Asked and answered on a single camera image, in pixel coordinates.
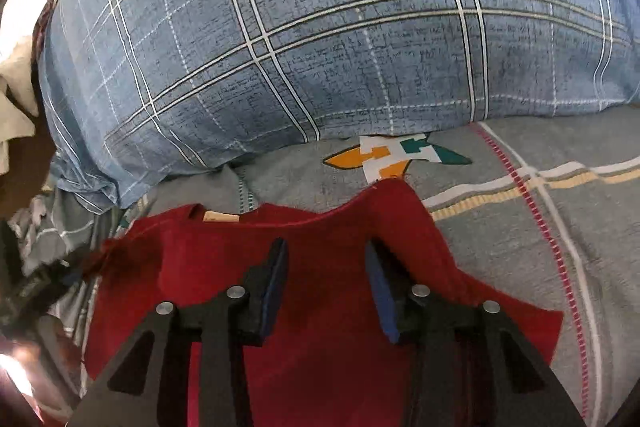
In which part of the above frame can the grey striped cloth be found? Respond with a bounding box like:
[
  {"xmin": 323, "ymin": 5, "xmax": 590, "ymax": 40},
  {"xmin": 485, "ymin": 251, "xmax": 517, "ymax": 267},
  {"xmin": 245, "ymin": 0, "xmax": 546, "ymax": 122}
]
[{"xmin": 7, "ymin": 147, "xmax": 148, "ymax": 358}]

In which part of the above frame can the grey printed bedsheet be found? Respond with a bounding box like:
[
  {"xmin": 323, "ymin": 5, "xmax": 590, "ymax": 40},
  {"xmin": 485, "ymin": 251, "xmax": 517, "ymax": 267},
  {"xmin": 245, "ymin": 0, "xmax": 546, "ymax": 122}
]
[{"xmin": 120, "ymin": 106, "xmax": 640, "ymax": 427}]

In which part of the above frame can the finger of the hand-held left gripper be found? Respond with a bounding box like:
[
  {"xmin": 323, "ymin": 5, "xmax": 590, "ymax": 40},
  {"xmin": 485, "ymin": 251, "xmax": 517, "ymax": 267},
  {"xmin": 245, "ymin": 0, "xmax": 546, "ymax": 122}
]
[{"xmin": 27, "ymin": 257, "xmax": 108, "ymax": 305}]

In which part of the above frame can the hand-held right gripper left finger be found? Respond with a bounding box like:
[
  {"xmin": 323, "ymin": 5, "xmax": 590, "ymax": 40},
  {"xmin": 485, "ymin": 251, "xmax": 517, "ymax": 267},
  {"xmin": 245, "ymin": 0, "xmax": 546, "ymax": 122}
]
[{"xmin": 65, "ymin": 237, "xmax": 292, "ymax": 427}]

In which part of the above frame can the red knit sweater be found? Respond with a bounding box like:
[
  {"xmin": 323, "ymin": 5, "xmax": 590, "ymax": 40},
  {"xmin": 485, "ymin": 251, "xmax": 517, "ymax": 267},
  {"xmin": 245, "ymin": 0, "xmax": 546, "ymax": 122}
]
[{"xmin": 82, "ymin": 179, "xmax": 565, "ymax": 427}]

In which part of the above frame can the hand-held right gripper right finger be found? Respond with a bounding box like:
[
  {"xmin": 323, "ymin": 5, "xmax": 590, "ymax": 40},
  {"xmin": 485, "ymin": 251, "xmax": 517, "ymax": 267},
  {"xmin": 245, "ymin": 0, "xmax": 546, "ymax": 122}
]
[{"xmin": 364, "ymin": 239, "xmax": 587, "ymax": 427}]

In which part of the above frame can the blue plaid pillow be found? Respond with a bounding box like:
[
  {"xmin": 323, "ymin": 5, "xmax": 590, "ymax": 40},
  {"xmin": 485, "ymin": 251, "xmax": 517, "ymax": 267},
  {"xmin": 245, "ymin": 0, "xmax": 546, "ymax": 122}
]
[{"xmin": 37, "ymin": 0, "xmax": 640, "ymax": 212}]

